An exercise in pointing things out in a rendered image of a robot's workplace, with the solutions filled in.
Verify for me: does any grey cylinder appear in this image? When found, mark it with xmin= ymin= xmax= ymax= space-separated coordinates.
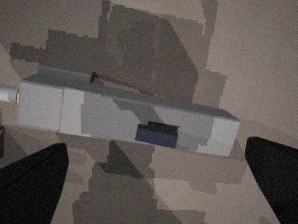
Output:
xmin=0 ymin=84 xmax=20 ymax=104

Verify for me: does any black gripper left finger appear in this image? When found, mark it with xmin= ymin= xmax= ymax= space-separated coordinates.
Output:
xmin=0 ymin=143 xmax=69 ymax=224

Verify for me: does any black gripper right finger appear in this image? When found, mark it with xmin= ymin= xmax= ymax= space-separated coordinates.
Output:
xmin=245 ymin=136 xmax=298 ymax=224

